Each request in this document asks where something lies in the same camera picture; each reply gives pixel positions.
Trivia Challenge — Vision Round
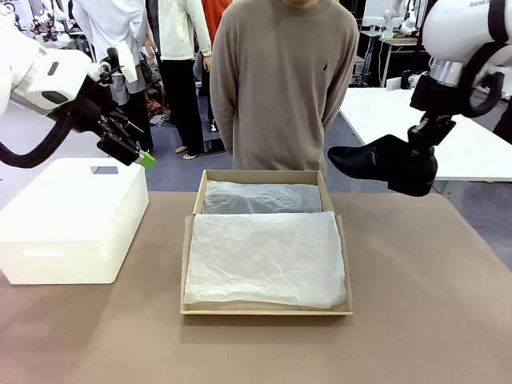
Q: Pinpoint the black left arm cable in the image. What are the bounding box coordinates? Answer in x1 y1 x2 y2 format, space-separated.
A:
0 107 101 170

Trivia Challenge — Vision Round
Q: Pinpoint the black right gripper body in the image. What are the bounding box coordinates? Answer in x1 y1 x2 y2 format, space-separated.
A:
410 71 468 119

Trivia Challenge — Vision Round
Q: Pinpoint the black leather dress shoe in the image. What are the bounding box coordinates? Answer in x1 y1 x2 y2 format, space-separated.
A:
326 134 439 198

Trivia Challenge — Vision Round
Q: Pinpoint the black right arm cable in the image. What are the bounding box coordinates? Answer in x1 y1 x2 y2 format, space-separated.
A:
458 39 504 118

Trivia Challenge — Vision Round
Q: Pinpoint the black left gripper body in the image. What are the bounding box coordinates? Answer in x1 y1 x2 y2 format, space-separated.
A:
71 94 121 139

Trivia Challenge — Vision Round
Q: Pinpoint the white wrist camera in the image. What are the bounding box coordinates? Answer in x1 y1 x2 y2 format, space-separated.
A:
399 70 432 91
114 42 140 85

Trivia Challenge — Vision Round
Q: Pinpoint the bystander in white shirt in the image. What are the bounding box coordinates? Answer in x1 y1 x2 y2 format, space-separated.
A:
71 0 155 153

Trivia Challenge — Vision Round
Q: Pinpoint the white tissue paper sheet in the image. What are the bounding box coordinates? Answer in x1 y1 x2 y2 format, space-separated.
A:
183 210 348 311
202 178 324 215

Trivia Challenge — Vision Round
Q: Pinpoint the background work table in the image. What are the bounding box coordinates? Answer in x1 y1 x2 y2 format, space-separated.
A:
359 30 431 88

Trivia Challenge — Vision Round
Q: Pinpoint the black bulky background object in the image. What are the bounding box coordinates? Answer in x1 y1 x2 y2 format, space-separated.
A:
494 95 512 140

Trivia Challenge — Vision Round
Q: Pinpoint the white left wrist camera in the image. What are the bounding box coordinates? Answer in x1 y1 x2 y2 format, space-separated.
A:
114 42 140 85

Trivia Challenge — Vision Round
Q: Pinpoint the white plastic crate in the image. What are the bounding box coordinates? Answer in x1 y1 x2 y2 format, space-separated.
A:
351 55 366 86

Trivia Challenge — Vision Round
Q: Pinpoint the person in beige sweater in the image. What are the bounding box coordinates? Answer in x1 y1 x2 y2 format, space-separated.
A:
209 0 361 178

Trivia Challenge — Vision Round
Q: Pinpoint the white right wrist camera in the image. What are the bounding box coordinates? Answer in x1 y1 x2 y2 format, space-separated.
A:
399 70 432 91

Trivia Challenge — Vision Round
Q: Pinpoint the bystander with black trousers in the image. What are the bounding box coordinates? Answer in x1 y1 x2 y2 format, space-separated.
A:
158 0 217 161

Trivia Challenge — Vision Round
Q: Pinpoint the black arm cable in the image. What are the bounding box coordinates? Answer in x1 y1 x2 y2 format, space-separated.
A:
0 107 101 170
458 39 504 118

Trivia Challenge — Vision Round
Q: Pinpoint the bystander in orange top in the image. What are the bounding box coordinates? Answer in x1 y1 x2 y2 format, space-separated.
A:
201 0 234 46

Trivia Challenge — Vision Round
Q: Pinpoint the white plastic storage box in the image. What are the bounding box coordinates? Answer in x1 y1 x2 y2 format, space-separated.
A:
0 157 150 286

